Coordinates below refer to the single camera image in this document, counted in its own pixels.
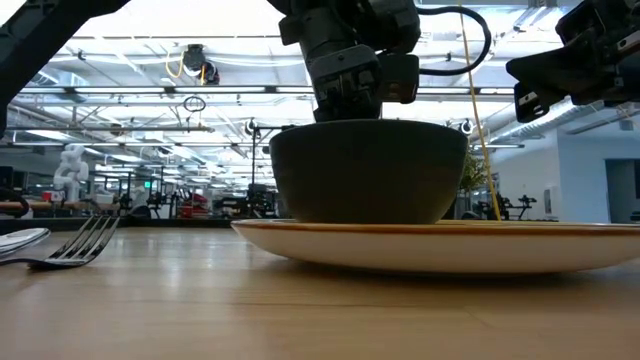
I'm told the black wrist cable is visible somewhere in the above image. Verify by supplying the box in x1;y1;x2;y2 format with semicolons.
415;4;494;77

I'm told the potted green plant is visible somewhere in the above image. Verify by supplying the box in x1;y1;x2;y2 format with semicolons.
457;152;489;221

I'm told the black table edge rail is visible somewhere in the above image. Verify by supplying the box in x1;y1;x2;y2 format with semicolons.
0;217;236;232

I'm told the dark grey bowl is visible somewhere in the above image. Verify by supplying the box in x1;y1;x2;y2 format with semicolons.
268;118;470;225

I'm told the wooden background table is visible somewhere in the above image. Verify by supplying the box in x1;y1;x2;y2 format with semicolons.
0;199;121;214

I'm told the yellow hanging cable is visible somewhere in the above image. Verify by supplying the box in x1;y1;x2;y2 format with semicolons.
457;0;503;222

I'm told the grey ceiling pipe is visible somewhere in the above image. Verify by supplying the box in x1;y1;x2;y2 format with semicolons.
7;125;216;134

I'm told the black cable loop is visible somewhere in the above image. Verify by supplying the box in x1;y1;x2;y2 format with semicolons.
182;95;207;114

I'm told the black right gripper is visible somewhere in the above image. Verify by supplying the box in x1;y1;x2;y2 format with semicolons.
506;0;640;124

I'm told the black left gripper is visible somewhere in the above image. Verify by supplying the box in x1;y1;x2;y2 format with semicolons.
279;0;422;124

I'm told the black machine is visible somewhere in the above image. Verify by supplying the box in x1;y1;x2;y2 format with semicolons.
212;183;279;219
472;193;539;222

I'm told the red tool cart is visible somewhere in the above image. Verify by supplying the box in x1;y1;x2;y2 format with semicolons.
178;191;210;219

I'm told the yellow plate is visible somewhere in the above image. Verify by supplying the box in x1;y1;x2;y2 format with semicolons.
230;218;640;275

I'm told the spoon with teal handle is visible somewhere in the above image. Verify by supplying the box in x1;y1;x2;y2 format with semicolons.
0;227;52;259

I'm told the ceiling light rail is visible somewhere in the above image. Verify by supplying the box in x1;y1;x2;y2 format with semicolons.
17;85;516;97

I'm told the white robot figure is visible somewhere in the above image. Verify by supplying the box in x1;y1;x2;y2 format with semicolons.
52;144;90;205

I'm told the silver fork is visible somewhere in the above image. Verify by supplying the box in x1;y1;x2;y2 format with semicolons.
0;214;121;272

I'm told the black ceiling cable reel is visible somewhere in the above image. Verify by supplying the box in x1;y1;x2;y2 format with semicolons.
181;44;221;86

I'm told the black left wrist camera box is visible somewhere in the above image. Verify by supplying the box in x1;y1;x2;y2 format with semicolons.
377;52;421;105

